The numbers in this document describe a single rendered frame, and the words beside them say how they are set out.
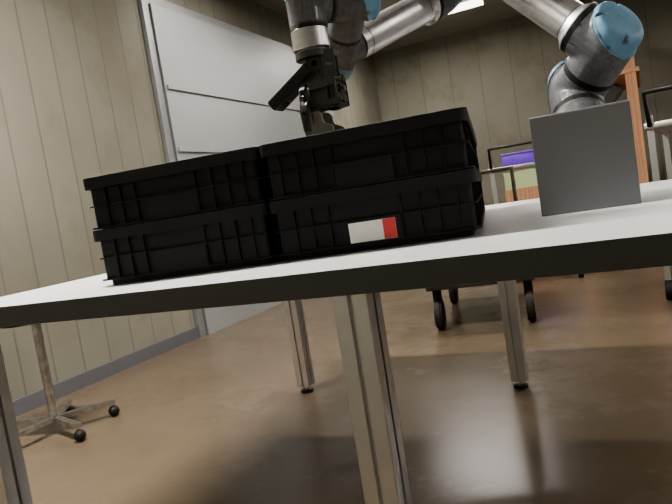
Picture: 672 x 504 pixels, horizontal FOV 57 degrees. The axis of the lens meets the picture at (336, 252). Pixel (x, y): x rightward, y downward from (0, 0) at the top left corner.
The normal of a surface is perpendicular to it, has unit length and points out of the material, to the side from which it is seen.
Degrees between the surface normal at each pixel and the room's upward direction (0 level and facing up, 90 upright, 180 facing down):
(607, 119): 90
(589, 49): 106
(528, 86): 90
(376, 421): 90
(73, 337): 90
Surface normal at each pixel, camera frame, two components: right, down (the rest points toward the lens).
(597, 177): -0.31, 0.12
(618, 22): 0.26, -0.47
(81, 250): 0.90, -0.11
